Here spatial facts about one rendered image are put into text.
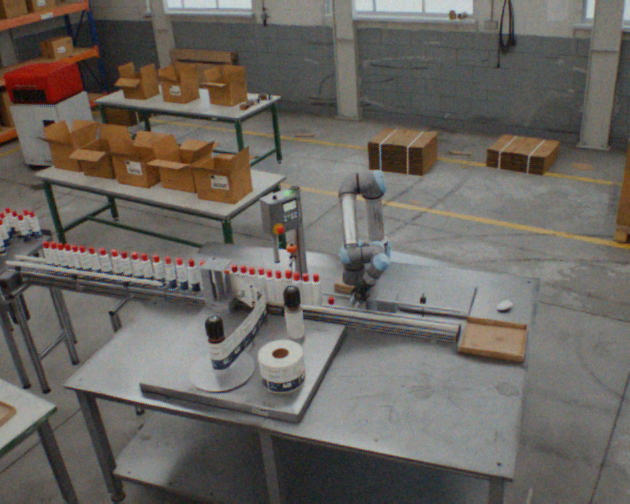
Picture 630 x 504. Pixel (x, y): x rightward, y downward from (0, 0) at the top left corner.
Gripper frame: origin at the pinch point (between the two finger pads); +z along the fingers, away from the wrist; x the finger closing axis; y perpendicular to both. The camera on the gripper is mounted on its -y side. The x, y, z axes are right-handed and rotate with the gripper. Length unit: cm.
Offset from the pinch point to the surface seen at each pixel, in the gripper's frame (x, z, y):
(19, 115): -438, 277, -326
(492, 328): 65, -26, -10
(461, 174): 41, 84, -401
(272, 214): -58, -22, 1
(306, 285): -25.5, 3.1, 3.1
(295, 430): 5, 9, 83
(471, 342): 58, -22, 4
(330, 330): -3.1, 8.1, 17.3
